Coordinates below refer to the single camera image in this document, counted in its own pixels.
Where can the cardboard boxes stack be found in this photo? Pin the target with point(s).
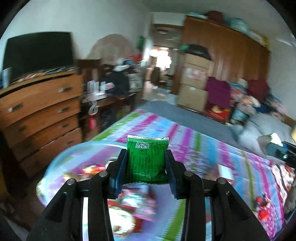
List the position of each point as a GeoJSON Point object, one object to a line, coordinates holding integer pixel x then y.
{"type": "Point", "coordinates": [195, 73]}

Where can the purple hanging cloth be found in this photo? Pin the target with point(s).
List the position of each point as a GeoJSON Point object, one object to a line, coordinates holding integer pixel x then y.
{"type": "Point", "coordinates": [219, 92]}

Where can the dark wooden desk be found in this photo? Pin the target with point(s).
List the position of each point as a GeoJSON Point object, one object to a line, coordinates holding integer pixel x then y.
{"type": "Point", "coordinates": [106, 98]}

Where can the colourful striped bed sheet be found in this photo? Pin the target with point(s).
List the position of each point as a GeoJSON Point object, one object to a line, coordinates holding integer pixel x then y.
{"type": "Point", "coordinates": [262, 184]}

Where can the black television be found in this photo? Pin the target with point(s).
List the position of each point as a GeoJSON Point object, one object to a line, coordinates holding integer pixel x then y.
{"type": "Point", "coordinates": [33, 52]}

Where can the wooden drawer dresser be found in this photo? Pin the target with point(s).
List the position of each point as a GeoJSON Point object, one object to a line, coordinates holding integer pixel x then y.
{"type": "Point", "coordinates": [39, 118]}

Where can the green snack packet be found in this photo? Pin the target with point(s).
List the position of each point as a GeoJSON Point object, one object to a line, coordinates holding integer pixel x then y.
{"type": "Point", "coordinates": [146, 160]}

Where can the orange yellow snack box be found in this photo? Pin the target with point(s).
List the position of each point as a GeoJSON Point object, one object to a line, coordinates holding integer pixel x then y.
{"type": "Point", "coordinates": [225, 172]}

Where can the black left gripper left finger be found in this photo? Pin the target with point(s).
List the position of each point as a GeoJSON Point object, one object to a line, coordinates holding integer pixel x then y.
{"type": "Point", "coordinates": [62, 217]}

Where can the light blue duvet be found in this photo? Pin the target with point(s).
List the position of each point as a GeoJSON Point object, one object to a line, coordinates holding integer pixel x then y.
{"type": "Point", "coordinates": [260, 125]}

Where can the brown wooden wardrobe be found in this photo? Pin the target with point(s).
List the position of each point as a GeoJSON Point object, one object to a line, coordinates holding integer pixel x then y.
{"type": "Point", "coordinates": [235, 55]}

